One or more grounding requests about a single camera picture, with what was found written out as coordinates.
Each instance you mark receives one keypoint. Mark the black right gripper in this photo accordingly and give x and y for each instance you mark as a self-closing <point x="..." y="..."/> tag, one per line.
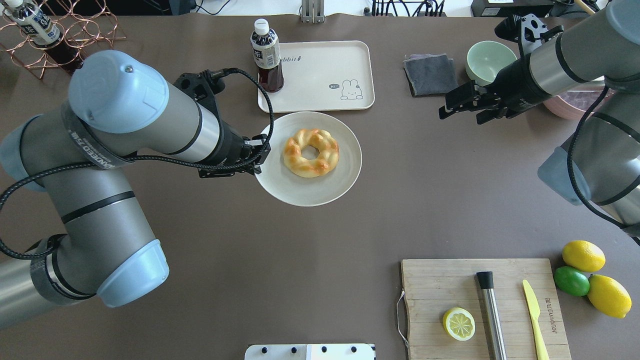
<point x="513" y="83"/>

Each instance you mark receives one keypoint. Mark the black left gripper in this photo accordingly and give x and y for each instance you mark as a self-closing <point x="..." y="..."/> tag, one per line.
<point x="231" y="145"/>

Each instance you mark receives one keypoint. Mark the white round plate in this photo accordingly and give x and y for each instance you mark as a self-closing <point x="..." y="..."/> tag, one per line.
<point x="290" y="188"/>

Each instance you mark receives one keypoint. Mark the braided glazed donut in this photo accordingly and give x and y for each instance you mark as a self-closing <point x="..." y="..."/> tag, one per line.
<point x="311" y="153"/>

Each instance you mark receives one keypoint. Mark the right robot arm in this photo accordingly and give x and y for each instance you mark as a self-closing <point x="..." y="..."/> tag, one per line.
<point x="598" y="166"/>

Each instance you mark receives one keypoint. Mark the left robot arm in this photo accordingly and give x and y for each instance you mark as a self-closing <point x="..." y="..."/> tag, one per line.
<point x="118" y="112"/>

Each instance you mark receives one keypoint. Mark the cream rabbit tray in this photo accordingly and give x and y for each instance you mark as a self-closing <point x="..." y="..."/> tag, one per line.
<point x="324" y="76"/>

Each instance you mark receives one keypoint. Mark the tea bottle on tray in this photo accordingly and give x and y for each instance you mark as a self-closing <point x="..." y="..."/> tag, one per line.
<point x="267" y="56"/>

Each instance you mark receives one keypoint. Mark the green bowl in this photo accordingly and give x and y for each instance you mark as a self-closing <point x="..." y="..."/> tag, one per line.
<point x="485" y="59"/>

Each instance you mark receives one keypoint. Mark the grey folded cloth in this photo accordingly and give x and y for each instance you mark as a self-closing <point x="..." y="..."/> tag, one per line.
<point x="430" y="74"/>

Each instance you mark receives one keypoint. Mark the pink bowl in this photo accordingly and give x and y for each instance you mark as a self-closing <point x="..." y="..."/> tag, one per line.
<point x="572" y="104"/>

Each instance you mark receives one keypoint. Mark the steel cylinder muddler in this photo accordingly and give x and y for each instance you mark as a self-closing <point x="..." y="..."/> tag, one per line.
<point x="486" y="283"/>

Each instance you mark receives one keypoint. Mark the yellow lemon upper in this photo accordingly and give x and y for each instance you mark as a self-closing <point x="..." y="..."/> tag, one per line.
<point x="584" y="256"/>

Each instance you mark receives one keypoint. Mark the yellow lemon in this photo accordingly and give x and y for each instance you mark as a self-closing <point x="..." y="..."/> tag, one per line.
<point x="584" y="256"/>
<point x="609" y="297"/>

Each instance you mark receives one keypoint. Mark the wooden cutting board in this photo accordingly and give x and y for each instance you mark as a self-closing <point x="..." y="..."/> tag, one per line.
<point x="433" y="286"/>

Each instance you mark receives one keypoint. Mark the green lime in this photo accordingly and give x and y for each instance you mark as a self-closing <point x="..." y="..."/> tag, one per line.
<point x="571" y="281"/>

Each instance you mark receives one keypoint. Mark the half lemon slice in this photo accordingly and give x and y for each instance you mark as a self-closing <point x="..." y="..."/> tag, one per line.
<point x="459" y="324"/>

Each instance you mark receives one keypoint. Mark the yellow lemon lower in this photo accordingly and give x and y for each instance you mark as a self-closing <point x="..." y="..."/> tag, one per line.
<point x="609" y="297"/>

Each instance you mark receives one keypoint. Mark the dark tea bottle in rack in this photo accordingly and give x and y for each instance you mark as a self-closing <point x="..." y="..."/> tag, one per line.
<point x="44" y="33"/>

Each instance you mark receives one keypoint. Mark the yellow plastic knife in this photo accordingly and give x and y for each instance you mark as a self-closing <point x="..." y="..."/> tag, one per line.
<point x="534" y="314"/>

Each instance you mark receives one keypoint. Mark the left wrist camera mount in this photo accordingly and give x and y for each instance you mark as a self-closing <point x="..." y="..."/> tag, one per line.
<point x="202" y="87"/>

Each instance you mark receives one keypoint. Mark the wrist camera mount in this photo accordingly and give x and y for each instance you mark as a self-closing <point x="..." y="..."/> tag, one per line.
<point x="528" y="31"/>
<point x="202" y="87"/>

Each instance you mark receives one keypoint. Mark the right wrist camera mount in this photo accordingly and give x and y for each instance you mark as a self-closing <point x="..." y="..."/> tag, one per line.
<point x="528" y="31"/>

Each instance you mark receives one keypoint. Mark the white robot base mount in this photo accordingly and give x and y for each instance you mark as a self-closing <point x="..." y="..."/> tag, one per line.
<point x="312" y="351"/>

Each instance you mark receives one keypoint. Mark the copper wire bottle rack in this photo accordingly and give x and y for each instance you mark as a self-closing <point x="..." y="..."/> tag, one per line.
<point x="86" y="25"/>

